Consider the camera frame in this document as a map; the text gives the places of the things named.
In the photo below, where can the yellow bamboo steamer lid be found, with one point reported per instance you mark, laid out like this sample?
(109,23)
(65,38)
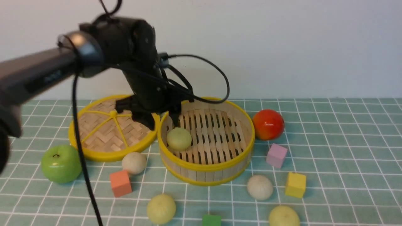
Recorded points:
(108,136)

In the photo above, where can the pale yellow bun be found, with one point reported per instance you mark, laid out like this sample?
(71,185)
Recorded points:
(179,139)
(161,209)
(283,215)

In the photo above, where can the green cube block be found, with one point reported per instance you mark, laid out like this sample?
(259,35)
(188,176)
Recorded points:
(211,220)

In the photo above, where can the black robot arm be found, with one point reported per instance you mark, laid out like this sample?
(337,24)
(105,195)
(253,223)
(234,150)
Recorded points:
(127,44)

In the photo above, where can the white bun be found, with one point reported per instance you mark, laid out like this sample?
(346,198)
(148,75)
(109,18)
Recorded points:
(134,163)
(260,187)

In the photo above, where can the orange cube block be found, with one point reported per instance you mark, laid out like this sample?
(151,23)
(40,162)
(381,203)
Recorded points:
(120,183)

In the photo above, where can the red orange toy tomato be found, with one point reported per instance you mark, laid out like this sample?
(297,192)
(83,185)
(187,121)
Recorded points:
(268,124)

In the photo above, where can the green toy apple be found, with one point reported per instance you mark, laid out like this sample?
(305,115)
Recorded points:
(61,164)

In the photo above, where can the yellow cube block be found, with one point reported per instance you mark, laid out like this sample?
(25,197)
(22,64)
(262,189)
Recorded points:
(295,185)

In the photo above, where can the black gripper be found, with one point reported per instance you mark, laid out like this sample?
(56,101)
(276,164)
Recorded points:
(152,94)

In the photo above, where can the pink cube block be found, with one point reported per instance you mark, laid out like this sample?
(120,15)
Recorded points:
(276,155)

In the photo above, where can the yellow bamboo steamer tray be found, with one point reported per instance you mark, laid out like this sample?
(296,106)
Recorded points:
(223,137)

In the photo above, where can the green checked tablecloth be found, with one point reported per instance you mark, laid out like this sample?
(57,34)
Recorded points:
(349,150)

